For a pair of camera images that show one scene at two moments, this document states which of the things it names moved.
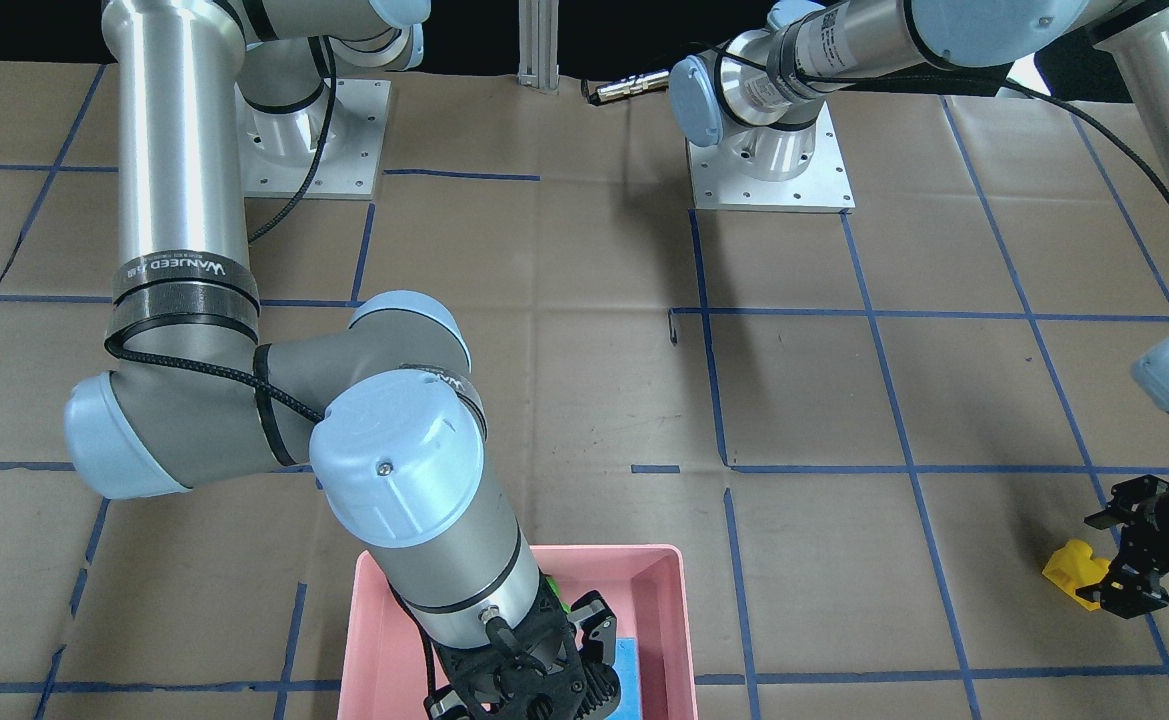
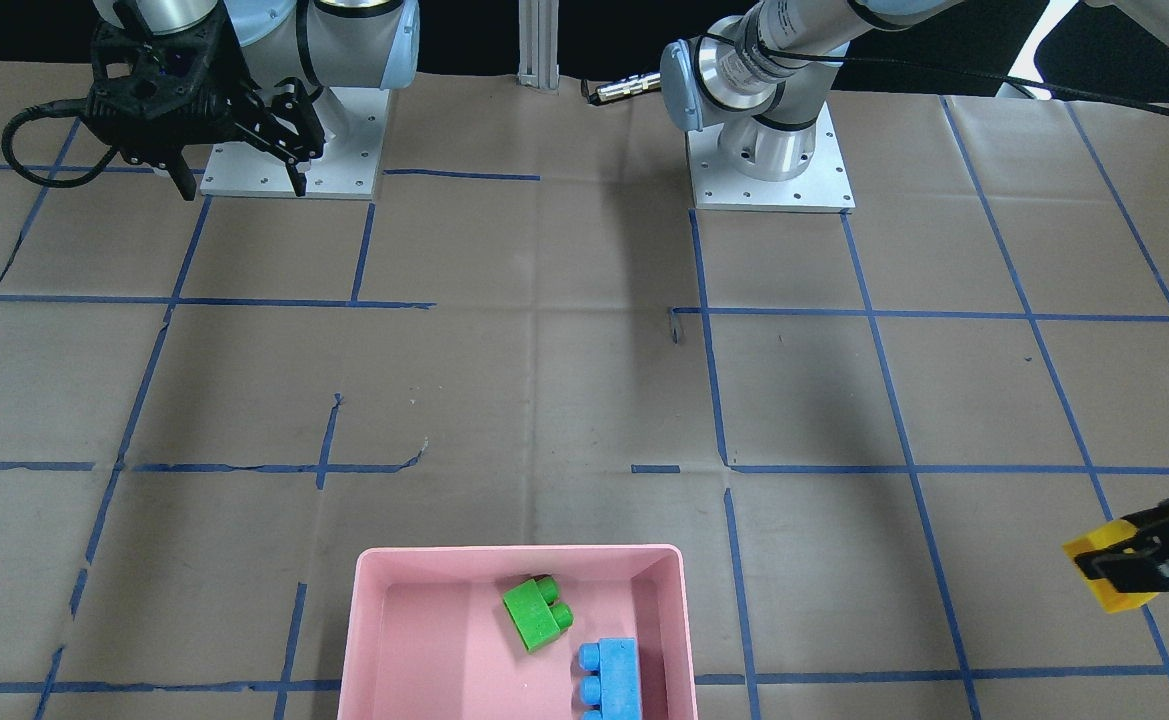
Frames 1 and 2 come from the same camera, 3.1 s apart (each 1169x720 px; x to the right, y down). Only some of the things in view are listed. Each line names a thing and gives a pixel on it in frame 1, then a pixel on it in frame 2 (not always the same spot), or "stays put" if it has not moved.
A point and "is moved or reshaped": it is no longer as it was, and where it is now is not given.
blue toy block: (626, 665) stays put
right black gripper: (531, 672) -> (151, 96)
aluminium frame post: (538, 30) stays put
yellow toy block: (1072, 566) is moved or reshaped
